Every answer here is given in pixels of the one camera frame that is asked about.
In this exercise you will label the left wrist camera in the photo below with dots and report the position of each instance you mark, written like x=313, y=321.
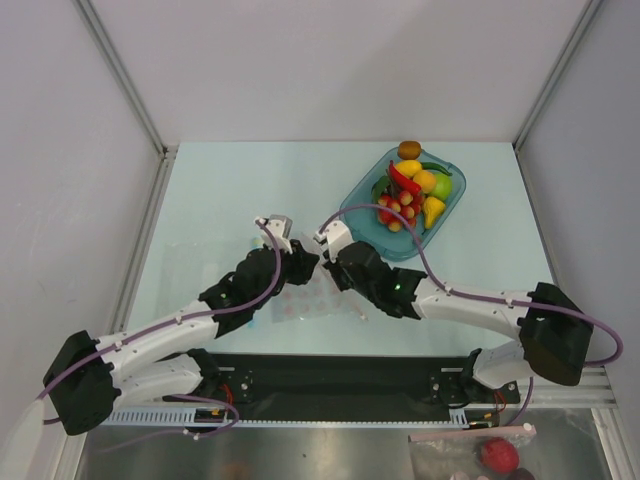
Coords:
x=274, y=231

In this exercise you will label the white cable duct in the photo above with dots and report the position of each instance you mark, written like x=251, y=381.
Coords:
x=394, y=411

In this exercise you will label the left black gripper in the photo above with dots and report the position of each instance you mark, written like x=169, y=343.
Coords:
x=301, y=262

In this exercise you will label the green apple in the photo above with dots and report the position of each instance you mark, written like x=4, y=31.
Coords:
x=443, y=187

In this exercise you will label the yellow lemon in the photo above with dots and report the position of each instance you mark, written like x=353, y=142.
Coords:
x=408, y=168

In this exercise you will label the red chili pepper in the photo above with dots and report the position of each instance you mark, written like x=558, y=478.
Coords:
x=403, y=182

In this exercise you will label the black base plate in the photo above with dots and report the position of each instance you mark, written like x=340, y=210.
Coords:
x=260, y=378

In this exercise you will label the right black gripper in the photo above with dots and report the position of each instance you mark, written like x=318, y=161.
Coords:
x=341, y=266

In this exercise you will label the green chili pepper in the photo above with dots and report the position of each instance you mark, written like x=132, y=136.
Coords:
x=431, y=166

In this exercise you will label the brown kiwi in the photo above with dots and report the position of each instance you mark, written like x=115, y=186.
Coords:
x=409, y=150

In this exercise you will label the red fruit in bag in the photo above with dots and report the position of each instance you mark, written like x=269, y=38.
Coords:
x=499, y=455

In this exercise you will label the clear zip top bag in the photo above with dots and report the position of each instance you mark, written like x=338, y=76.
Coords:
x=189, y=268

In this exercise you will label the red strawberry bunch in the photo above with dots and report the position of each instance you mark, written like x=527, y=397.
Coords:
x=387, y=193

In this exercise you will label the orange fruit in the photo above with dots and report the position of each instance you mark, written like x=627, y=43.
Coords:
x=426, y=180

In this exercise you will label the yellow pear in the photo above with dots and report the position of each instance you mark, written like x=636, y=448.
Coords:
x=433, y=208

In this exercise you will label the teal plastic tray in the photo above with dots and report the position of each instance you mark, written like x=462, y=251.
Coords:
x=364, y=223

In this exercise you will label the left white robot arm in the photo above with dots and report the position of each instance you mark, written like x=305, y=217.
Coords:
x=90, y=378

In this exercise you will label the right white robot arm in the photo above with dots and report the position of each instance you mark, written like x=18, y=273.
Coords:
x=546, y=336

